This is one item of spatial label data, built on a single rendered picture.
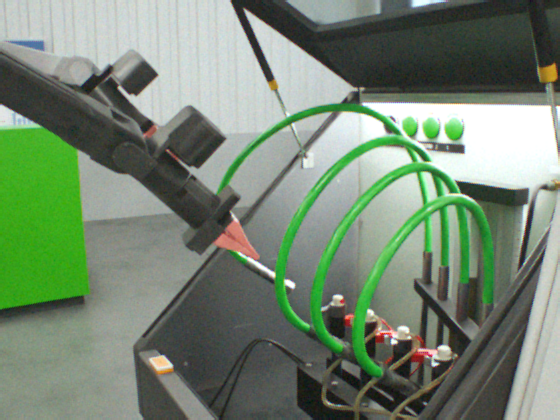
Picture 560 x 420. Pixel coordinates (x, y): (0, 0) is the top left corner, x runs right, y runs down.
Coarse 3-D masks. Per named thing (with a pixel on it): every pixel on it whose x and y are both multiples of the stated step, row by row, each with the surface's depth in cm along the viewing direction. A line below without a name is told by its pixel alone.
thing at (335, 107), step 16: (304, 112) 93; (320, 112) 93; (368, 112) 94; (272, 128) 93; (400, 128) 96; (256, 144) 93; (240, 160) 93; (416, 160) 97; (224, 176) 94; (240, 256) 97; (432, 256) 101
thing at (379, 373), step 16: (432, 208) 66; (480, 208) 70; (416, 224) 65; (480, 224) 71; (400, 240) 64; (384, 256) 63; (368, 288) 63; (368, 304) 63; (480, 320) 75; (352, 336) 64; (368, 368) 65; (384, 368) 67; (384, 384) 67; (400, 384) 68; (416, 384) 71; (416, 400) 71
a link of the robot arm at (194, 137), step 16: (192, 112) 73; (160, 128) 76; (176, 128) 73; (192, 128) 74; (208, 128) 73; (128, 144) 69; (160, 144) 73; (176, 144) 74; (192, 144) 74; (208, 144) 74; (128, 160) 70; (144, 160) 71; (192, 160) 75; (144, 176) 72
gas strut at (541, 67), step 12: (528, 0) 57; (540, 0) 57; (528, 12) 58; (540, 12) 57; (540, 24) 58; (540, 36) 59; (540, 48) 59; (540, 60) 60; (552, 60) 60; (540, 72) 61; (552, 72) 60; (552, 84) 62; (552, 96) 62; (552, 108) 63; (552, 120) 64
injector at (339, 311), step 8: (344, 304) 92; (336, 312) 92; (344, 312) 92; (336, 320) 92; (344, 320) 92; (336, 328) 92; (344, 328) 93; (336, 336) 93; (344, 336) 93; (336, 360) 94; (336, 368) 94
